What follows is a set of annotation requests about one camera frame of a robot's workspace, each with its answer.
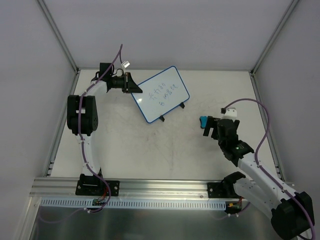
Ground left aluminium frame post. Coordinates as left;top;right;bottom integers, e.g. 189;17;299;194
35;0;79;73

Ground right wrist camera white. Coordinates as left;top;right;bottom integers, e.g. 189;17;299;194
220;107;238;121

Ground white slotted cable duct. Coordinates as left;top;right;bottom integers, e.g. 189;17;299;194
40;197;227;211

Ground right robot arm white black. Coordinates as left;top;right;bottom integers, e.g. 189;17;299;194
200;116;316;240

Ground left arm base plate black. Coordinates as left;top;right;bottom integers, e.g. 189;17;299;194
75;174;120;197

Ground right aluminium frame post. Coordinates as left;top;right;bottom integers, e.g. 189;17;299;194
249;0;301;76

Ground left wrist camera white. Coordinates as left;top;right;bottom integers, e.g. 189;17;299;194
121;60;130;71

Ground blue framed whiteboard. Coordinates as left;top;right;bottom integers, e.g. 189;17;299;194
131;66;190;124

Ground blue whiteboard eraser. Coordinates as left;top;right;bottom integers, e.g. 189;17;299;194
199;116;208;129

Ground whiteboard stand black white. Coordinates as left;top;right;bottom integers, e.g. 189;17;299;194
159;102;185;122

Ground aluminium mounting rail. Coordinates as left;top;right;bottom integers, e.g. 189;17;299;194
29;176;300;202

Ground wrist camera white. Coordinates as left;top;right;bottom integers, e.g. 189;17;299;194
121;60;130;71
220;107;238;121

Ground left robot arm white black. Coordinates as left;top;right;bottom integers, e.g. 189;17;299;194
67;61;143;195

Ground aluminium frame post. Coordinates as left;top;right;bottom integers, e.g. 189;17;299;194
35;0;79;73
249;0;301;76

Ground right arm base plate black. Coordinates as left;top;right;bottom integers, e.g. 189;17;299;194
206;181;240;199

